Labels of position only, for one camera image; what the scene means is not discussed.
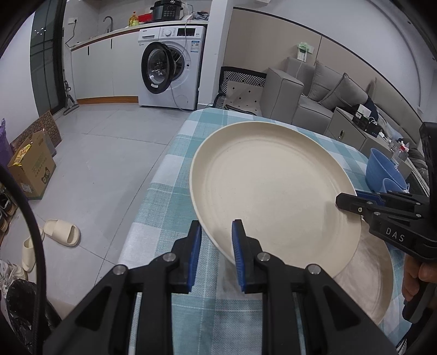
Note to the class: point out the black bag trash bin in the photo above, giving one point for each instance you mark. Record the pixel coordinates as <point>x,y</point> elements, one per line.
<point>24,307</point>

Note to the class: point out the person's right hand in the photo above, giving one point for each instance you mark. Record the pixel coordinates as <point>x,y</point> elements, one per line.
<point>413,276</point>

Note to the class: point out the cream slipper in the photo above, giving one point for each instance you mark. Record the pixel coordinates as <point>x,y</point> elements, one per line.
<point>61,233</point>
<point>30,254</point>

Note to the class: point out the grey cushion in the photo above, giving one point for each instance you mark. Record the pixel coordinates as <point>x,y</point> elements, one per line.
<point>324,82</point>
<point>344,92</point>

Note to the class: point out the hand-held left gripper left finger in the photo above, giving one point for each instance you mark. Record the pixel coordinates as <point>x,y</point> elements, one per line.
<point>195,252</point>

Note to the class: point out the open cardboard box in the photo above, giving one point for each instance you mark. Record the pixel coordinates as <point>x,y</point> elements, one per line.
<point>37,167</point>

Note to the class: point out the yellow oil bottle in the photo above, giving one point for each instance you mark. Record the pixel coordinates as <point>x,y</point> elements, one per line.
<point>133,21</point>

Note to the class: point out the grey side cabinet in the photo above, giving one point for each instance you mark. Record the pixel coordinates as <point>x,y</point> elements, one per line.
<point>344,131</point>

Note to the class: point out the dark glass door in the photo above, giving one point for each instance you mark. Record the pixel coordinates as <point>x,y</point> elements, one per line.
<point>47,61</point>

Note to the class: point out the black box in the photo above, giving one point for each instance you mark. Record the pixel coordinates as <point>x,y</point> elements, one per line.
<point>367,126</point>

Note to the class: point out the stick vacuum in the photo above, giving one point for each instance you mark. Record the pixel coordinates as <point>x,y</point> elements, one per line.
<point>70,107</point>

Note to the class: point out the cream plate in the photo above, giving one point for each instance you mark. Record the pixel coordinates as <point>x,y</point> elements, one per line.
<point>273,191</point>
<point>368,280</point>

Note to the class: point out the white kitchen counter cabinets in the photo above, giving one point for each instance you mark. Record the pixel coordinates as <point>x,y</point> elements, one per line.
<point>102,68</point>

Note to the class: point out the white washing machine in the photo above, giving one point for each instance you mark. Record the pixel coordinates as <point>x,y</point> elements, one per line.
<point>184,68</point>

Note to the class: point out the small white box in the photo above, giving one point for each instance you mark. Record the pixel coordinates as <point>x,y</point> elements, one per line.
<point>364,111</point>

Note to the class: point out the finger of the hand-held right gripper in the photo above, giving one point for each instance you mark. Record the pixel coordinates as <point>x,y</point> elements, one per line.
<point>351,204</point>
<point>367,195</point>

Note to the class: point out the curved kitchen faucet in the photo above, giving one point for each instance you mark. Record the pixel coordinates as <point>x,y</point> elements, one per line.
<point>111,25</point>

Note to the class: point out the blue bowl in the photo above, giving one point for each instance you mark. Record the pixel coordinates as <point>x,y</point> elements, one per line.
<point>392,186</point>
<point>377,170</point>

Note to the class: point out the red container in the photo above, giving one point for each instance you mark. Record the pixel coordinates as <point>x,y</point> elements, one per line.
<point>145,18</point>

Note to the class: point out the white sneaker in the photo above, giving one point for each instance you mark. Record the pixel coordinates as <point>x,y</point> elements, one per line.
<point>10,273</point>

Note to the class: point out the grey sofa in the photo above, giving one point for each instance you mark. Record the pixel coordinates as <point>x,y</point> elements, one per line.
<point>283,95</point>

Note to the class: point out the clear water bottle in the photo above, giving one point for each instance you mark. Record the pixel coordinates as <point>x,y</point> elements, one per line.
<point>404,152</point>

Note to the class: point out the black pressure cooker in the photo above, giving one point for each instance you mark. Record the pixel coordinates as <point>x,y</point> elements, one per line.
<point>167,12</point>

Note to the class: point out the grey cloth pile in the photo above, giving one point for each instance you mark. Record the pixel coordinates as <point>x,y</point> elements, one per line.
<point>199,16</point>

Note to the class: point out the dark jacket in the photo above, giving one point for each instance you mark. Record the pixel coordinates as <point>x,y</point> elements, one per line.
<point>374,106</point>

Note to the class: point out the teal checked tablecloth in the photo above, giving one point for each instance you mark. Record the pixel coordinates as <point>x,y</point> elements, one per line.
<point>164,211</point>

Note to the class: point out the patterned flat carton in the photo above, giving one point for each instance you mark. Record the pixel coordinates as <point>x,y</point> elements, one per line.
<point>47,126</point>

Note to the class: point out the green white wall plug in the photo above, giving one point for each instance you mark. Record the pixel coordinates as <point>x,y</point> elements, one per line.
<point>302,53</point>

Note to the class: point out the purple bag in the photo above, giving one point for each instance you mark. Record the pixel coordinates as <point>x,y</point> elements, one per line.
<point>5,143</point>

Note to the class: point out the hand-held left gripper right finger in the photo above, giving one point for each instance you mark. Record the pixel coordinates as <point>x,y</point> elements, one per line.
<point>238,256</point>

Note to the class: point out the dark sneaker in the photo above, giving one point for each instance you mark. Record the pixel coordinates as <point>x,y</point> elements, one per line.
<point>6,206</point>

